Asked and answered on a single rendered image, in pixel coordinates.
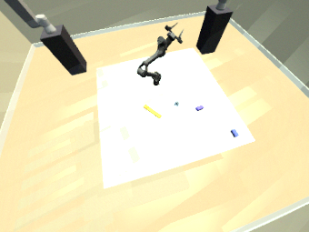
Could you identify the yellow bar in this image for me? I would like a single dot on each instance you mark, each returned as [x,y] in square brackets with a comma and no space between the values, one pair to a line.
[152,111]

